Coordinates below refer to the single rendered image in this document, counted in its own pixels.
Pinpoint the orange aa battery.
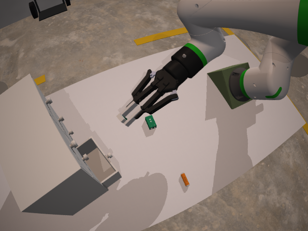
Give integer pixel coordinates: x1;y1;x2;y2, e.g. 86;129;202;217
181;173;189;187

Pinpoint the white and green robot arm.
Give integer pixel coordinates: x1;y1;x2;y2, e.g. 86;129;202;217
171;0;308;102

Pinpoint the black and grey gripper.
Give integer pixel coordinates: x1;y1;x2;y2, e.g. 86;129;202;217
120;61;188;127

